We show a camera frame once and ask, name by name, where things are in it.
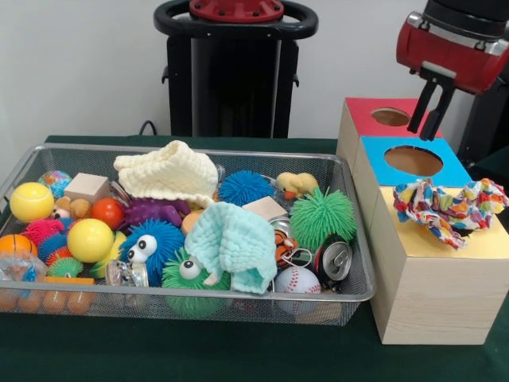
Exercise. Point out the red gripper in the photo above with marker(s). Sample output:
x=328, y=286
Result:
x=449, y=59

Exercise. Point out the multicoloured patterned cloth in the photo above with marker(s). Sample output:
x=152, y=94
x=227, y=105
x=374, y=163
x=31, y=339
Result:
x=437, y=207

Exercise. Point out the green spiky rubber ball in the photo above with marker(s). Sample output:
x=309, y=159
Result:
x=322, y=215

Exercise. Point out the wooden box with three holes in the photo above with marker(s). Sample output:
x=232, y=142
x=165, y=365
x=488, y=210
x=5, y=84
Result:
x=437, y=298

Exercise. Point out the shallow clear mesh bin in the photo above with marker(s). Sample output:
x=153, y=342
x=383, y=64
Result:
x=278, y=308

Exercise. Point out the dark green side table cloth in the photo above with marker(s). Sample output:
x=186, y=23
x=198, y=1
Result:
x=497, y=163

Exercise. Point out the yellow duck plush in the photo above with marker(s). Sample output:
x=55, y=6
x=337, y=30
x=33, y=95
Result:
x=296, y=184

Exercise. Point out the silver drinks can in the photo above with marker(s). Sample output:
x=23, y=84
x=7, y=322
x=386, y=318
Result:
x=336, y=260

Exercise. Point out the orange striped tiger plush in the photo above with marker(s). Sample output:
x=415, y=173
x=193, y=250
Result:
x=284, y=246

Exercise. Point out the white toy baseball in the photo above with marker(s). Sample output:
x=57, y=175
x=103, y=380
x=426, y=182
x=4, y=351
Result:
x=296, y=280

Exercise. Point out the light blue waffle cloth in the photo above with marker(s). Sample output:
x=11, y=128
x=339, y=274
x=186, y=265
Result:
x=238, y=231

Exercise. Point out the cream waffle cloth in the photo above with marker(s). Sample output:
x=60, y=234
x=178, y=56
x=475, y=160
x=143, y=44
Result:
x=171, y=171

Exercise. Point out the green spiky ball with eyes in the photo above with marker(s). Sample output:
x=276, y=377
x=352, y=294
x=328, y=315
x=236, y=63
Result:
x=179, y=280

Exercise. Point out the blue spiky ball with eyes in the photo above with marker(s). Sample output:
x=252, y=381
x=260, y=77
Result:
x=155, y=246

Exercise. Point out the yellow tennis ball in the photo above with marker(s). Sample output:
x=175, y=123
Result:
x=32, y=201

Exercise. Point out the orange toy basketball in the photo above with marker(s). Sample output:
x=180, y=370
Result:
x=16, y=244

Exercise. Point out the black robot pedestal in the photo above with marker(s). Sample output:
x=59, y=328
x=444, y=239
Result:
x=238, y=87

